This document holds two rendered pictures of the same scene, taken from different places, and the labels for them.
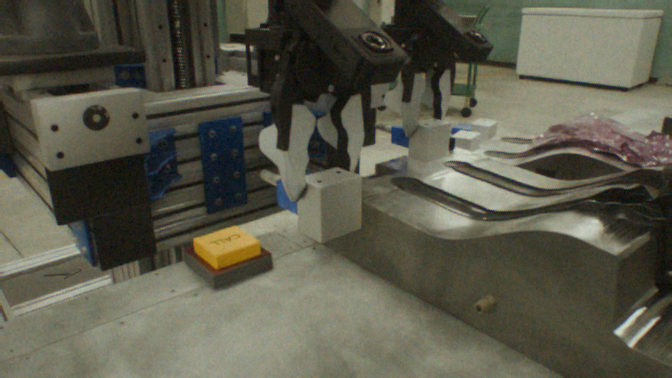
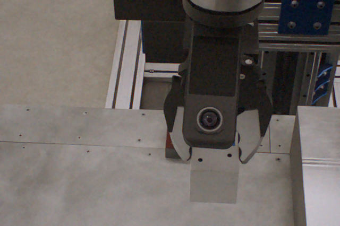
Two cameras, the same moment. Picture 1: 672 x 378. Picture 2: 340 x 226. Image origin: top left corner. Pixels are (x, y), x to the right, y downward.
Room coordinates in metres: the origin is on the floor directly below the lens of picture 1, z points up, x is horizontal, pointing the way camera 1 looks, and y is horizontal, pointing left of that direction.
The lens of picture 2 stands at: (0.09, -0.29, 1.51)
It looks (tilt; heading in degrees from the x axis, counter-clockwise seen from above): 46 degrees down; 45
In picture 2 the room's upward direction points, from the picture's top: 1 degrees counter-clockwise
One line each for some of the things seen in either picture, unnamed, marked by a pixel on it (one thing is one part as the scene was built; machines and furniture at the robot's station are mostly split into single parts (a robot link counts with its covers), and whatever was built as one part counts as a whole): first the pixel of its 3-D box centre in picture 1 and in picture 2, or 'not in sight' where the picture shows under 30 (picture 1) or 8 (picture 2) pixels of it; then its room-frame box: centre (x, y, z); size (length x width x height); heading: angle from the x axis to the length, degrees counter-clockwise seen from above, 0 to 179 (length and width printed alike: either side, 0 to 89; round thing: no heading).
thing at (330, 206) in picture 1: (299, 190); (215, 141); (0.48, 0.04, 0.93); 0.13 x 0.05 x 0.05; 41
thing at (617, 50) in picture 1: (584, 46); not in sight; (6.99, -3.26, 0.47); 1.52 x 0.77 x 0.94; 45
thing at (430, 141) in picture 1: (405, 133); not in sight; (0.77, -0.10, 0.91); 0.13 x 0.05 x 0.05; 41
